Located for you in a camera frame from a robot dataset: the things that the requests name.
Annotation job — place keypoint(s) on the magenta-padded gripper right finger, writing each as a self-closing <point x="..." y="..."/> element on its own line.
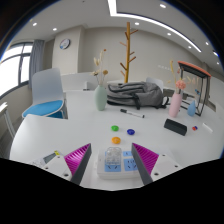
<point x="146" y="159"/>

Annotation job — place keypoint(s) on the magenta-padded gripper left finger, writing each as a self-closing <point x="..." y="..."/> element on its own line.
<point x="78" y="159"/>

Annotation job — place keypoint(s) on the white remote control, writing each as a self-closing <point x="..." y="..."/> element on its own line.
<point x="49" y="157"/>

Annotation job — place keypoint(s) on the large blue round magnet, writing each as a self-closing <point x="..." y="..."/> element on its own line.
<point x="130" y="132"/>

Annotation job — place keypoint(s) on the orange round magnet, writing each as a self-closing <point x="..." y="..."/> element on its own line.
<point x="115" y="140"/>

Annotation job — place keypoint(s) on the black rectangular box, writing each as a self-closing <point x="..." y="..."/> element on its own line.
<point x="175" y="127"/>

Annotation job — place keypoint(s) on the green round magnet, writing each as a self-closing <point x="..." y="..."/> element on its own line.
<point x="115" y="128"/>

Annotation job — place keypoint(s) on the black and white marker pen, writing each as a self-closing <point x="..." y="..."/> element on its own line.
<point x="132" y="113"/>

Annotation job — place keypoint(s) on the pink vase with dried flowers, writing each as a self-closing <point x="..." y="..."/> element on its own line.
<point x="175" y="105"/>

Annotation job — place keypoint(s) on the green vase with dried flowers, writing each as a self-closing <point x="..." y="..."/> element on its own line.
<point x="100" y="98"/>

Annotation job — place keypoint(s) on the grey backpack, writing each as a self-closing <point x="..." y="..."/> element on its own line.
<point x="136" y="94"/>

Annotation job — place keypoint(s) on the blue vase with dried stems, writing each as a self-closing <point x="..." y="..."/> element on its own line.
<point x="191" y="109"/>

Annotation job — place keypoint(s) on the white rectangular bar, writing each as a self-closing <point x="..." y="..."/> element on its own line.
<point x="207" y="128"/>

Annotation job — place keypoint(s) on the plain white chair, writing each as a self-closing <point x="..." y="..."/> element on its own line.
<point x="155" y="83"/>

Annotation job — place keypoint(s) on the white back desk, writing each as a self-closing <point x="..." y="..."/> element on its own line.
<point x="76" y="81"/>

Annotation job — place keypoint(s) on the white chair with blue cushion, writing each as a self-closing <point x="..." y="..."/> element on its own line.
<point x="46" y="88"/>

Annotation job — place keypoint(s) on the white side desk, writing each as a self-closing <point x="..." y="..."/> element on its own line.
<point x="4" y="110"/>

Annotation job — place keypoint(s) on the wooden coat rack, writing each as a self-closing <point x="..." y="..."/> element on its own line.
<point x="127" y="56"/>

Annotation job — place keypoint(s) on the grey curtain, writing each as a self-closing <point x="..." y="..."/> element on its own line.
<point x="36" y="63"/>

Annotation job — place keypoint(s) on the window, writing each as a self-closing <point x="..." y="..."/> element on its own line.
<point x="11" y="70"/>

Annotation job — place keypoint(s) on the recessed ceiling lights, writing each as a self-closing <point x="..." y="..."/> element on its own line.
<point x="162" y="5"/>

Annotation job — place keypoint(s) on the ceiling light strip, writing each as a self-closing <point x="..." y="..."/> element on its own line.
<point x="112" y="6"/>

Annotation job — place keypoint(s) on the black frame orange-top side table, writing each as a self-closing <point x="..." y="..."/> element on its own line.
<point x="195" y="68"/>

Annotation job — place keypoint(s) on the round wall clock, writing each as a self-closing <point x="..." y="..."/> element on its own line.
<point x="64" y="44"/>

